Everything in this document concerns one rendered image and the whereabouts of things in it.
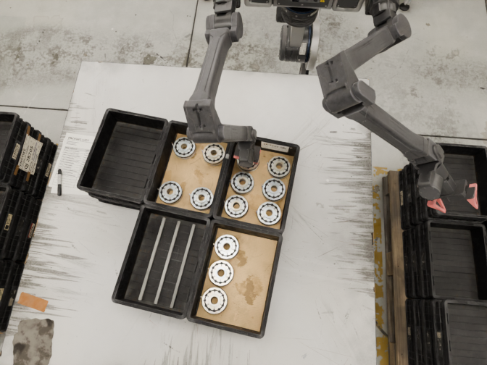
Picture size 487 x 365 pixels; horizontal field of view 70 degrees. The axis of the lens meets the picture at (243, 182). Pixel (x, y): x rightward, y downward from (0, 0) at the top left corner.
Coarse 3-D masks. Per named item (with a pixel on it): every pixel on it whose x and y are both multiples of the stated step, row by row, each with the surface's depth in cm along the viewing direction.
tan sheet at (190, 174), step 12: (204, 144) 164; (168, 168) 160; (180, 168) 160; (192, 168) 160; (204, 168) 160; (216, 168) 160; (168, 180) 158; (180, 180) 158; (192, 180) 158; (204, 180) 158; (216, 180) 158; (180, 204) 155
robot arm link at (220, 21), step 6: (216, 6) 108; (222, 6) 107; (228, 6) 107; (216, 12) 108; (222, 12) 107; (228, 12) 107; (216, 18) 108; (222, 18) 107; (228, 18) 106; (216, 24) 107; (222, 24) 107; (228, 24) 106
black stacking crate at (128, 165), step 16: (112, 112) 160; (112, 128) 166; (128, 128) 167; (144, 128) 167; (160, 128) 165; (96, 144) 155; (112, 144) 165; (128, 144) 165; (144, 144) 164; (96, 160) 158; (112, 160) 162; (128, 160) 162; (144, 160) 162; (96, 176) 160; (112, 176) 160; (128, 176) 160; (144, 176) 159; (112, 192) 157; (128, 192) 157
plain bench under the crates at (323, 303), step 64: (128, 64) 194; (64, 128) 182; (256, 128) 180; (320, 128) 179; (320, 192) 168; (64, 256) 162; (320, 256) 159; (64, 320) 153; (128, 320) 152; (320, 320) 150
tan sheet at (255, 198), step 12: (264, 156) 161; (288, 156) 161; (264, 168) 159; (264, 180) 157; (288, 180) 157; (228, 192) 156; (252, 192) 156; (252, 204) 154; (252, 216) 152; (276, 228) 150
